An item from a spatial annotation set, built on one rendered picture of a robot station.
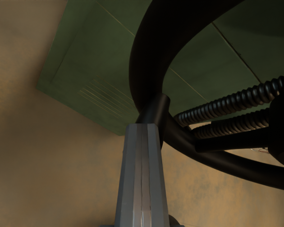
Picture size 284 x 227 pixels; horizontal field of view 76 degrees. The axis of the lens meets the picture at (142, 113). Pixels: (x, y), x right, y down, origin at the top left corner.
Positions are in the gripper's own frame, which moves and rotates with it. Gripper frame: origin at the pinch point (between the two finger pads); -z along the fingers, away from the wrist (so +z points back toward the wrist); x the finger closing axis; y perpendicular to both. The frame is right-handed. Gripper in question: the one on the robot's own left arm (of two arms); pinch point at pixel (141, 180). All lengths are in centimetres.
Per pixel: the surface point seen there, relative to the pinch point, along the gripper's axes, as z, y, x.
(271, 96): -11.3, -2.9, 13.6
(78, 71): -42.7, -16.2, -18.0
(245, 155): -97, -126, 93
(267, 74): -23.9, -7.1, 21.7
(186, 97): -32.3, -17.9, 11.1
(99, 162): -46, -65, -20
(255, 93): -12.3, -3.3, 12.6
